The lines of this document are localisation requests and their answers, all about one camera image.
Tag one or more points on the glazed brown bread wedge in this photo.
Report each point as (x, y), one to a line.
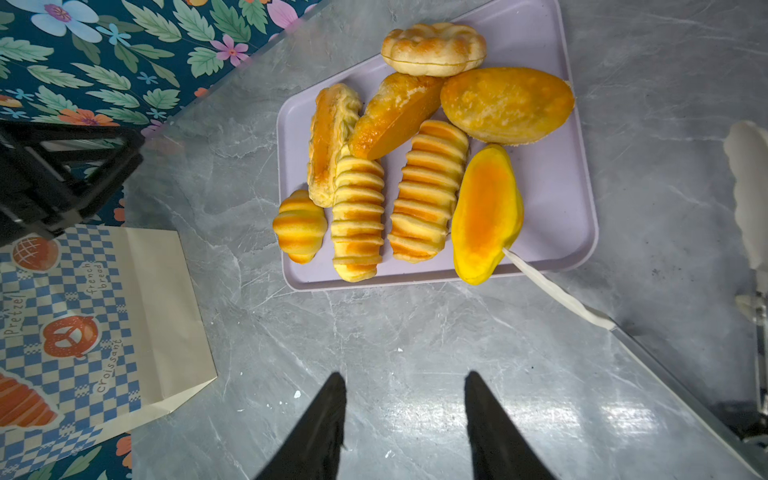
(394, 115)

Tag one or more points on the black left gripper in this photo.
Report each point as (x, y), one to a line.
(54, 176)

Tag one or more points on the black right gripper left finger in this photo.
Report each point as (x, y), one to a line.
(313, 448)

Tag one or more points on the small round striped bun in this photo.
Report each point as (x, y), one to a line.
(300, 226)

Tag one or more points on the long glazed pastry loaf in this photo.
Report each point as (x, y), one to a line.
(337, 113)

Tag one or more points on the yellow orange mango bread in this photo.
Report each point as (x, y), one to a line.
(489, 215)

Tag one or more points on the checkered paper bread bag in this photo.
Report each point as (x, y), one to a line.
(100, 333)

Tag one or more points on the long narrow striped bread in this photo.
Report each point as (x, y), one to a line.
(357, 211)

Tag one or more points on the wide striped bread roll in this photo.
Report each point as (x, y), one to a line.
(427, 192)

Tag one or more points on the oval golden bread bun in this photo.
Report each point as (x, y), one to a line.
(506, 105)

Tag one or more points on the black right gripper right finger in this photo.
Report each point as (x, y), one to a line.
(498, 449)

